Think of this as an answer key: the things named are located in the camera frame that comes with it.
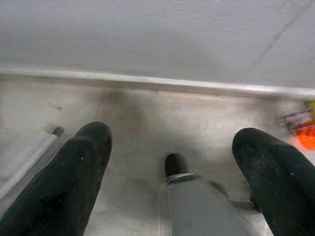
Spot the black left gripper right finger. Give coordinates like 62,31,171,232
232,127,315,236

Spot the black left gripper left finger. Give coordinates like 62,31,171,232
0,121,113,236

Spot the white pipe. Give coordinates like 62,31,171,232
0,125,64,200

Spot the orange plastic item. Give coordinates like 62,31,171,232
291,127,315,149

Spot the colourful printed packet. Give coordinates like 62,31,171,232
277,99,315,136

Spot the grey tube with black cap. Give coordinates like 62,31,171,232
164,153,249,236

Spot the white skirting strip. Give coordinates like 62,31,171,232
0,65,315,97

